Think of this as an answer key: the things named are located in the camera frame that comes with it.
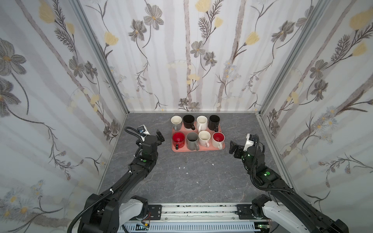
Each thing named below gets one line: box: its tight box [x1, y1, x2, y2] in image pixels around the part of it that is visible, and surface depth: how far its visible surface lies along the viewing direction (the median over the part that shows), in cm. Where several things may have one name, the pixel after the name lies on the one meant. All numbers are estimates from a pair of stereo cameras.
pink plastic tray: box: [171, 121, 226, 153], surface depth 98 cm
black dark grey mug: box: [207, 114, 221, 133], surface depth 106 cm
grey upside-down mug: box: [186, 132, 200, 152], surface depth 95 cm
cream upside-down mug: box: [211, 131, 225, 150], surface depth 97 cm
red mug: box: [171, 131, 186, 150], surface depth 97 cm
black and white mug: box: [183, 114, 196, 131], surface depth 106 cm
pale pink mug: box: [198, 130, 212, 148], surface depth 95 cm
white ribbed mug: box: [196, 115, 208, 133], surface depth 106 cm
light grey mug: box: [170, 115, 183, 132], surface depth 105 cm
